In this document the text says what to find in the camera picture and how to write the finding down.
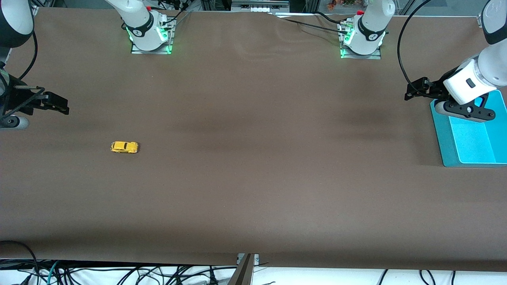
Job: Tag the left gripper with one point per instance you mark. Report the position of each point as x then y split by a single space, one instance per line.
435 89

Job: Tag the yellow toy beetle car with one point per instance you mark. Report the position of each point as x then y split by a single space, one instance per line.
124 147

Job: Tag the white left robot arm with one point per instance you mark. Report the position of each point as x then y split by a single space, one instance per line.
495 67

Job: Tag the cyan plastic bin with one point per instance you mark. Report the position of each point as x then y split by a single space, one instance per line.
475 138

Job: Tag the orange background object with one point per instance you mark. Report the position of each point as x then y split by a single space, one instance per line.
332 5

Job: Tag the white power strip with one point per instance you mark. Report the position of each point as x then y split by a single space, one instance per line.
260 8

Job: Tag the brown table cover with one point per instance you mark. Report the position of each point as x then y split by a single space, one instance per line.
253 158

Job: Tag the dark support beam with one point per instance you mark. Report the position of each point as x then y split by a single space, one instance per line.
242 275

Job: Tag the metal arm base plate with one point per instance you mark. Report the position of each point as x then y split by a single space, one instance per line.
136 50
374 56

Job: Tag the aluminium frame rail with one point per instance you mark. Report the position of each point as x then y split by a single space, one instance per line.
35 10

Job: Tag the metal table edge bracket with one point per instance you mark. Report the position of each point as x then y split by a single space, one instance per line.
256 259

